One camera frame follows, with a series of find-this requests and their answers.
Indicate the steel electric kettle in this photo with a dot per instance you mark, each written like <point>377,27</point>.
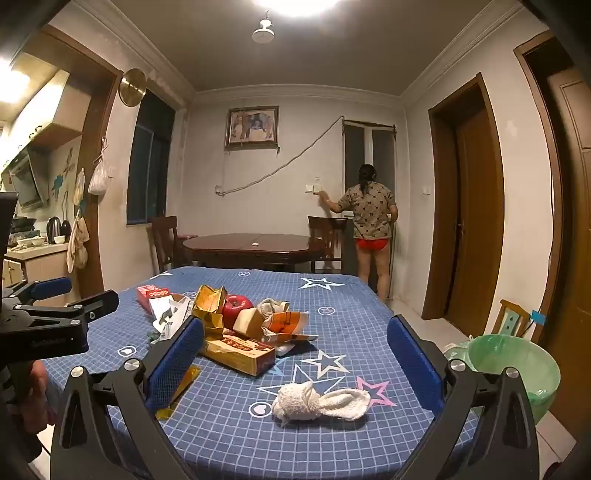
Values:
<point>54,227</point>

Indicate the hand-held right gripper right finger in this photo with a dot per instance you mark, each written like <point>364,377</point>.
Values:
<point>413,364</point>

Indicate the hanging beige cloth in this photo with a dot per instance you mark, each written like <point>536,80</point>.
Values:
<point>77,240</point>

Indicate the orange and white packet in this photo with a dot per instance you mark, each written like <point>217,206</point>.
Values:
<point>288,323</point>

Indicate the crumpled grey paper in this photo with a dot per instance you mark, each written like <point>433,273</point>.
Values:
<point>272,307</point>

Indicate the white printed paper packet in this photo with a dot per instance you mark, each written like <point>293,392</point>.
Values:
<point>173,318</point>

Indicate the framed wall picture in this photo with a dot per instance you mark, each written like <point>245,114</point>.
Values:
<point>251,125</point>

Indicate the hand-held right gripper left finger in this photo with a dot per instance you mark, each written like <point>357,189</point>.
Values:
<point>175,364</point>

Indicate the yellow cardboard box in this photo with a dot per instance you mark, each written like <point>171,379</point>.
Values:
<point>184,383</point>

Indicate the red and white carton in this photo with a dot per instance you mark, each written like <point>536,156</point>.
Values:
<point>153,292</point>

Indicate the green plastic bin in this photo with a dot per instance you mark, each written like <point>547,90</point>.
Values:
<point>508,355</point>

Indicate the kitchen wall cabinet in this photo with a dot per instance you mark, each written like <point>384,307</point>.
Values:
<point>51,115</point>

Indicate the kitchen counter cabinet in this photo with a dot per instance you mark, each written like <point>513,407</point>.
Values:
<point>41,267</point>

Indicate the brown wooden door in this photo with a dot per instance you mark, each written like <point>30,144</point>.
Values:
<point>572,207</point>
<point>471,207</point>

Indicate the kitchen range hood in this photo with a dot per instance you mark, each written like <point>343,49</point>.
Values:
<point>27,182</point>

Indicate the hanging white plastic bag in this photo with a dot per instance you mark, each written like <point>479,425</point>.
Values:
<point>98,182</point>

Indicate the long orange ointment box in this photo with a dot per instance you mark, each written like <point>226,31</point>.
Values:
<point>240,353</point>

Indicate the gold foil box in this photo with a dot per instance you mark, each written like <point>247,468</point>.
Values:
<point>207,307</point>

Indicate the person's left hand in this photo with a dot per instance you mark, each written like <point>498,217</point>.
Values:
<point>39,383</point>

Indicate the rolled white towel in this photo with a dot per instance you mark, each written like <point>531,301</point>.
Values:
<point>300,399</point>

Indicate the red apple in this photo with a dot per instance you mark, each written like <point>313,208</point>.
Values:
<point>238,307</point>

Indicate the blue star-print tablecloth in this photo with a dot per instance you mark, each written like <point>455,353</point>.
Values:
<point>351,332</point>

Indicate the dark wooden dining chair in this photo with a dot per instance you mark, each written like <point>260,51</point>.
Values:
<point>323,230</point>
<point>164,240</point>

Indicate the round gold wall plate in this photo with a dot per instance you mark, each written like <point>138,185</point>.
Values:
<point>132,86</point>

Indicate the small yellow wooden chair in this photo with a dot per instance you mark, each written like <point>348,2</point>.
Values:
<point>512,318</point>

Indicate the beige foam block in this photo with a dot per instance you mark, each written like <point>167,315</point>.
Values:
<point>249,323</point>

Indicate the white ceiling lamp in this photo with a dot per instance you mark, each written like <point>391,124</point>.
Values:
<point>266,30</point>

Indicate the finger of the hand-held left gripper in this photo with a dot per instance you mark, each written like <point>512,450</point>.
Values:
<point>51,287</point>
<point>92,304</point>

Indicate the dark wooden dining table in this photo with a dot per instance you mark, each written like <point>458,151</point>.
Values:
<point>254,242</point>

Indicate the glass balcony door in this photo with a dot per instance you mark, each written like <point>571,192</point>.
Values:
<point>383,157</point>

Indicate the dark wall window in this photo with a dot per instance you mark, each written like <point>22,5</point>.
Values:
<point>147,161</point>

